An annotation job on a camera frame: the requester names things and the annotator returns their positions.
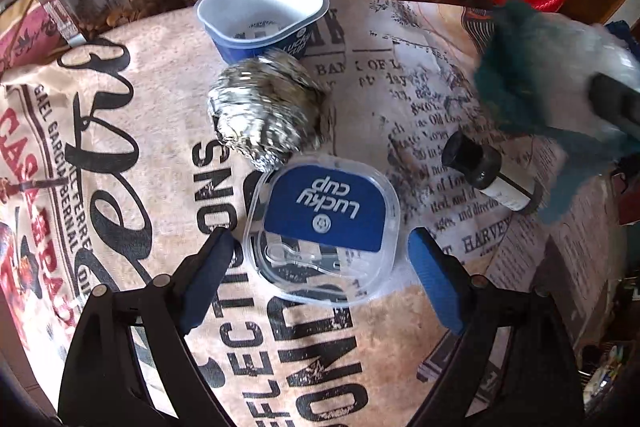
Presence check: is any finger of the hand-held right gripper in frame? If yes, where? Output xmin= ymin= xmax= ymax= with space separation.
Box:
xmin=589 ymin=73 xmax=640 ymax=134

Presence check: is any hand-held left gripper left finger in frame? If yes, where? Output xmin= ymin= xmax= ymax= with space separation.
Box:
xmin=57 ymin=227 xmax=241 ymax=427

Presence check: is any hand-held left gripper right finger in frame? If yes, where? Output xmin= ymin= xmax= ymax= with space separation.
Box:
xmin=407 ymin=227 xmax=586 ymax=427

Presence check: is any teal and white cloth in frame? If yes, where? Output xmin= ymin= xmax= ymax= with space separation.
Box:
xmin=472 ymin=0 xmax=640 ymax=225

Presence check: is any small black-capped bottle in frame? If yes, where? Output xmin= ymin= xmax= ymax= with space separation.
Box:
xmin=441 ymin=131 xmax=538 ymax=212

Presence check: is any clear lid with blue label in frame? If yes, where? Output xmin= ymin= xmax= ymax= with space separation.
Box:
xmin=242 ymin=150 xmax=401 ymax=308

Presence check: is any foil ball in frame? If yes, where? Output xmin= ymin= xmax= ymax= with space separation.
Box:
xmin=206 ymin=49 xmax=331 ymax=172

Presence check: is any blue and white cup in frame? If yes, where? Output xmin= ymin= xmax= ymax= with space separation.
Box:
xmin=196 ymin=0 xmax=330 ymax=64

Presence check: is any printed tablecloth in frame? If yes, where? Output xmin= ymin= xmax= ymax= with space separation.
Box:
xmin=0 ymin=0 xmax=631 ymax=427

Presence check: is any pink printed sack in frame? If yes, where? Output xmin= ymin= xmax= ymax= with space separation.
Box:
xmin=0 ymin=2 xmax=76 ymax=78

